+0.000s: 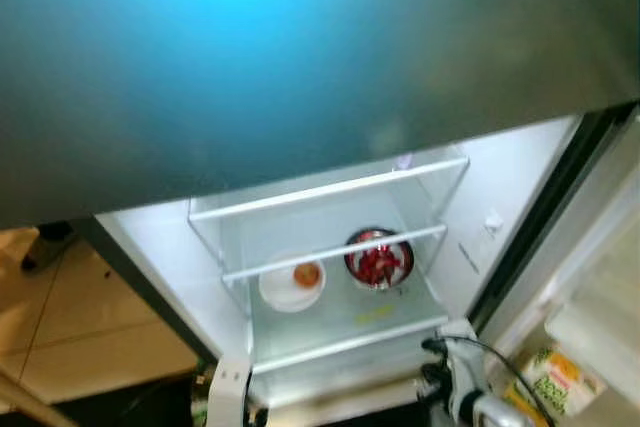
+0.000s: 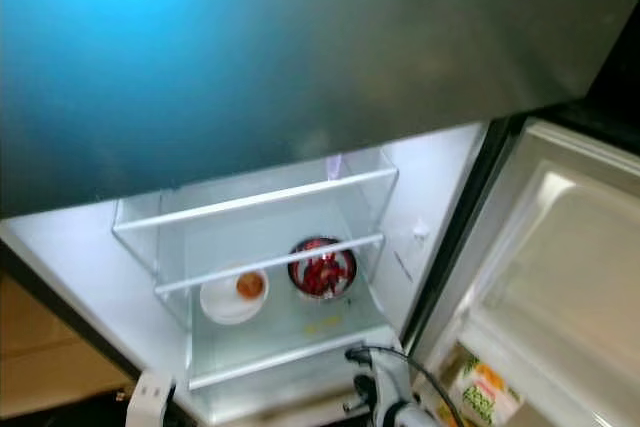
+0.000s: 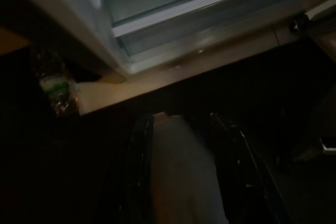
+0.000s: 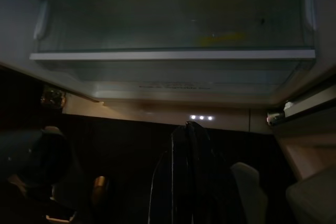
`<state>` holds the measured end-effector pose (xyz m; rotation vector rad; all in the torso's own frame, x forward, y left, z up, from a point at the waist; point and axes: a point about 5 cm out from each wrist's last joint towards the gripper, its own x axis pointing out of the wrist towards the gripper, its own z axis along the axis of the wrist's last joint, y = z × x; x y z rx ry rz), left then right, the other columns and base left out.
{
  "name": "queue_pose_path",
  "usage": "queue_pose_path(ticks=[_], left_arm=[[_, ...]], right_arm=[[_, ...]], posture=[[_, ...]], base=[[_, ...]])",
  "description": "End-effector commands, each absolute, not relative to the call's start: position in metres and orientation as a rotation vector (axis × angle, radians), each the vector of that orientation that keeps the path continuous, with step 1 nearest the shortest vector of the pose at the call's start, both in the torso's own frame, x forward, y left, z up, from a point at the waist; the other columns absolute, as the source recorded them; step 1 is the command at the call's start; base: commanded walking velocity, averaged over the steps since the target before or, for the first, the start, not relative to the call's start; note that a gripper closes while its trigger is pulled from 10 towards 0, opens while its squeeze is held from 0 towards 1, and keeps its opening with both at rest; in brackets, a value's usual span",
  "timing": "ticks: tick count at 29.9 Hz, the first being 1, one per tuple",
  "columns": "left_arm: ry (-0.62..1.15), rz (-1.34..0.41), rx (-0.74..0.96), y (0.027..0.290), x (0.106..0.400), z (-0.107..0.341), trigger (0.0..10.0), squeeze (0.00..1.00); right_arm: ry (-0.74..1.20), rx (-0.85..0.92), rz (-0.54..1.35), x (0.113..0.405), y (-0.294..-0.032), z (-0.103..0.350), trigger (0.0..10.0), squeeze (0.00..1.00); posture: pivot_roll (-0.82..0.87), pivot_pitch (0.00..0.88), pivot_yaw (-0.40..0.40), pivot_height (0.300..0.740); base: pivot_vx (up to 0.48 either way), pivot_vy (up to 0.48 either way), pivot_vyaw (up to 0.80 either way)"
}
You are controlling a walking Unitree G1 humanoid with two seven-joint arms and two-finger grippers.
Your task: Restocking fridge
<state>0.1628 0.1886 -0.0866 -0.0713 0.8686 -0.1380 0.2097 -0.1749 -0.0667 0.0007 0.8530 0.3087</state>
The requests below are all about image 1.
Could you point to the grey fridge door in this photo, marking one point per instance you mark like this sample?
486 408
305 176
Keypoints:
300 47
600 247

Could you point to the white bowl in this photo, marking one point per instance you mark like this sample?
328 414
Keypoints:
285 292

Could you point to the round metal bowl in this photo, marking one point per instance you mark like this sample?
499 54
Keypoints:
350 265

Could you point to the tan wooden stick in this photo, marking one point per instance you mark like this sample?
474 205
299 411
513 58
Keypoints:
30 399

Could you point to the orange round fruit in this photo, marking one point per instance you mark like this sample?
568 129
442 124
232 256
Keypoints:
307 275

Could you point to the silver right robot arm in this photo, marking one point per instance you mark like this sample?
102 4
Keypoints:
505 415

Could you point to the small purple tag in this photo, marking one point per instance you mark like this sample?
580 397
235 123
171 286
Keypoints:
403 160

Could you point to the green and yellow juice carton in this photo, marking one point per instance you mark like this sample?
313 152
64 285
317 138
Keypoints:
560 387

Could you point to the small white wall clip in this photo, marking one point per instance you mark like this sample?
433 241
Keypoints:
492 219

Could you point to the glass shelf with white trim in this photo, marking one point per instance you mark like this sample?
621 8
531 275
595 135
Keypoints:
330 188
350 344
335 253

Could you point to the red chilies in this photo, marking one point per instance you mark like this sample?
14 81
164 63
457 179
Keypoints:
380 267

